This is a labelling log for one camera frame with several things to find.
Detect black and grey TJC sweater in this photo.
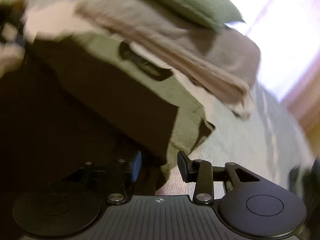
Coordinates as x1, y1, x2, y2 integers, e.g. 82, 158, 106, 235
1, 34, 215, 195

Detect pink and blue bedspread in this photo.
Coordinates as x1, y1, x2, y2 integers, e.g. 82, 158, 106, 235
0, 0, 316, 198

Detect stack of folded dark clothes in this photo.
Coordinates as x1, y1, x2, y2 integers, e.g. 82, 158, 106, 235
289, 158, 319, 206

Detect folded beige blanket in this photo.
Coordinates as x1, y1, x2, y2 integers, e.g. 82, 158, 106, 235
75, 0, 260, 119

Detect pink curtain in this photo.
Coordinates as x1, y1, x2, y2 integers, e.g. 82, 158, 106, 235
282, 55, 320, 140

